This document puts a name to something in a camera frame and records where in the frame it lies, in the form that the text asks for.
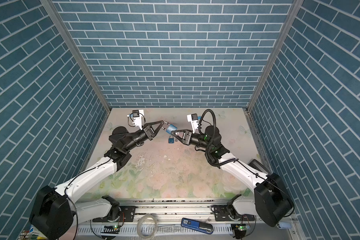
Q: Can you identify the blue padlock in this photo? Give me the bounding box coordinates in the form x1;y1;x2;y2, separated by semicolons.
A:
168;136;175;144
163;121;178;135

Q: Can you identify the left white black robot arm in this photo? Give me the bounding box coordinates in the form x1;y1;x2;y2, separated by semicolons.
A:
29;121;164;240

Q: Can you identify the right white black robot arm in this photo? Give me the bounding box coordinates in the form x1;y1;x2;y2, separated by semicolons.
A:
171;126;295;227

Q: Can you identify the floral table mat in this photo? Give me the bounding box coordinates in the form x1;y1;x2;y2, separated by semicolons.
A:
82;108;260;201

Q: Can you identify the black calculator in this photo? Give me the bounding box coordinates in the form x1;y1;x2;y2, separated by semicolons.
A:
248;159;270;175

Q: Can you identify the blue black handheld device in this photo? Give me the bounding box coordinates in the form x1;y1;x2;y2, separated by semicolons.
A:
181;218;214;235

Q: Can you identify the small light blue object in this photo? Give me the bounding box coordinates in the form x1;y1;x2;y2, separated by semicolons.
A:
277;222;292;230

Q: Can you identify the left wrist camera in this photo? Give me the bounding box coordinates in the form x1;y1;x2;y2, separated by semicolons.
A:
127;110;146;130

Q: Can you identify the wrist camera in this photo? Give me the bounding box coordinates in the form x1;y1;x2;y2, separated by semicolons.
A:
187;114;201;134
127;110;146;130

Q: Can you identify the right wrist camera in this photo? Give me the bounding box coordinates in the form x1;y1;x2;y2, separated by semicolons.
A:
187;114;201;134

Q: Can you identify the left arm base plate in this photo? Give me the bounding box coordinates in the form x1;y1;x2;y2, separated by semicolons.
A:
93;206;136;223

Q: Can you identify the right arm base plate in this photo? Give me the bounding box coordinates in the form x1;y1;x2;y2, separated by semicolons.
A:
210;205;255;222

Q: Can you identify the aluminium rail frame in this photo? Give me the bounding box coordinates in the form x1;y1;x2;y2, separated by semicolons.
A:
51;198;304;240

